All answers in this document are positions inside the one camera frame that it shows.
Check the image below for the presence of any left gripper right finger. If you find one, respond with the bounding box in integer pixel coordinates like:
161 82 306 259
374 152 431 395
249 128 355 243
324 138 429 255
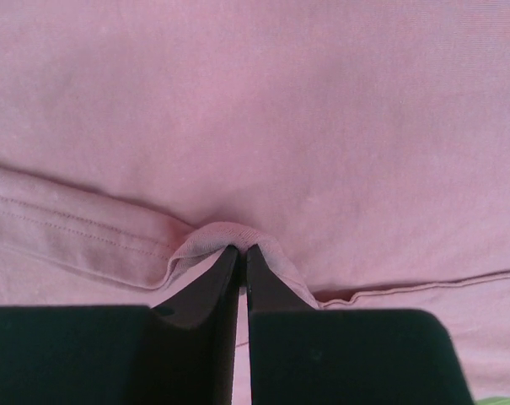
245 246 473 405

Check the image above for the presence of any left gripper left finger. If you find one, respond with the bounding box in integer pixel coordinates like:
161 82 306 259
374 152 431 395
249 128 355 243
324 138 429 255
0 246 239 404

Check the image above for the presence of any pink t-shirt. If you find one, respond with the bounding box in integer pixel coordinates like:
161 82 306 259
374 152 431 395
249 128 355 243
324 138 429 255
0 1 510 399

